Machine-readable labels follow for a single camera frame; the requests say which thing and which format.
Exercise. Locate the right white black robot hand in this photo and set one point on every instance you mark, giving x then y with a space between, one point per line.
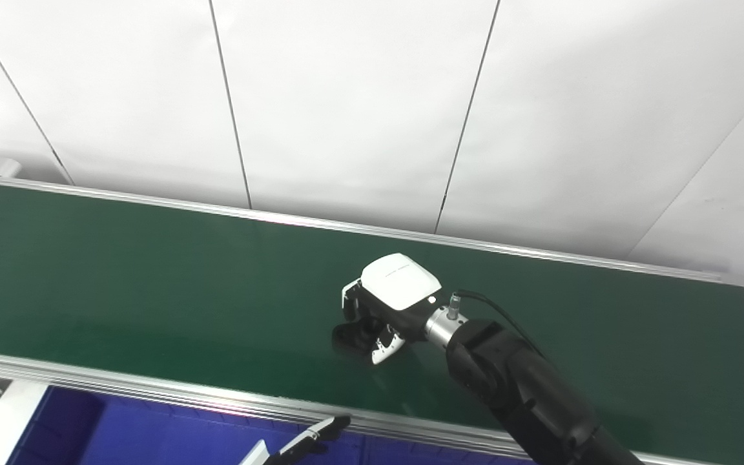
401 284

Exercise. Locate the black flanged machine part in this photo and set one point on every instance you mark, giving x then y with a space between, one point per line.
352 337

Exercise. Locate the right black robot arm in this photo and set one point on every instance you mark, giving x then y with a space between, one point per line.
520 387

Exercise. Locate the green conveyor belt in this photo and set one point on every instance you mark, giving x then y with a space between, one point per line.
152 278
152 395

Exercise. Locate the blue plastic bin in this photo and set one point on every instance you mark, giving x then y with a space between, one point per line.
152 439

